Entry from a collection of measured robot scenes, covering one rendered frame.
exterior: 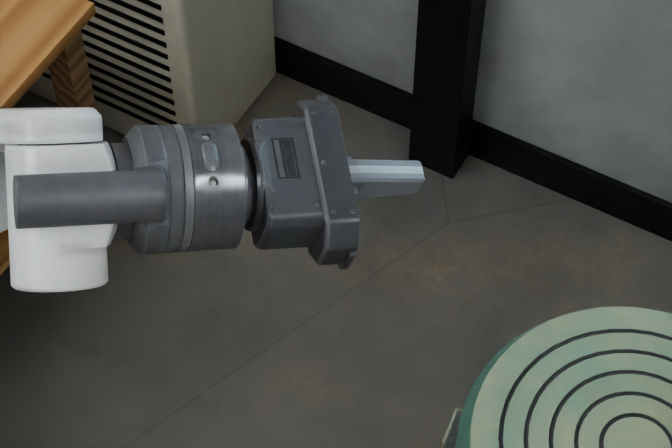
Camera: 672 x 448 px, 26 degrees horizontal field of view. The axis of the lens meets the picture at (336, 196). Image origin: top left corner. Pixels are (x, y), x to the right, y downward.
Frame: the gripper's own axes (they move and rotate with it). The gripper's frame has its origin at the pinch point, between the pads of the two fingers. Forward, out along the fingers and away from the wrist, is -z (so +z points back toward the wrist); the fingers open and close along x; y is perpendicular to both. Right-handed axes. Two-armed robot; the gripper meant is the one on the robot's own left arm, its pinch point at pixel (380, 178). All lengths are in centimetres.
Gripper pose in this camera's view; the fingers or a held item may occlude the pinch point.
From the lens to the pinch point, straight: 104.7
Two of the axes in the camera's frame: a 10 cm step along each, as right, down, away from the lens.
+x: 1.8, 8.8, -4.3
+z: -9.5, 0.5, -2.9
